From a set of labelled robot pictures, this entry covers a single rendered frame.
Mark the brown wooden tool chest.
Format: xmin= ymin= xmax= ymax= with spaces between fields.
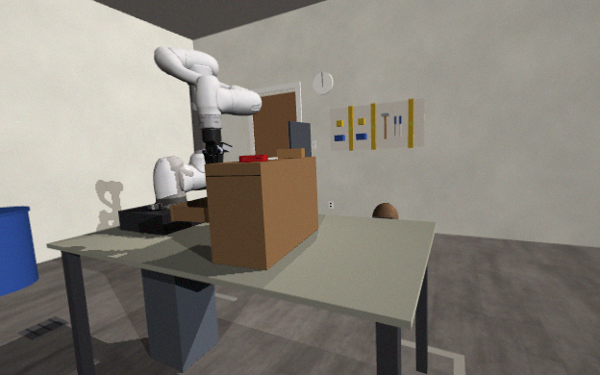
xmin=169 ymin=157 xmax=318 ymax=270

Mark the red rectangular tin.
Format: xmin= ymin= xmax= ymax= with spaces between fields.
xmin=239 ymin=155 xmax=268 ymax=163

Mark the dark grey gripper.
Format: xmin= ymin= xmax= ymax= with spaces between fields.
xmin=202 ymin=129 xmax=225 ymax=164

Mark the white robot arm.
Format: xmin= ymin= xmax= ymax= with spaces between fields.
xmin=147 ymin=46 xmax=262 ymax=211

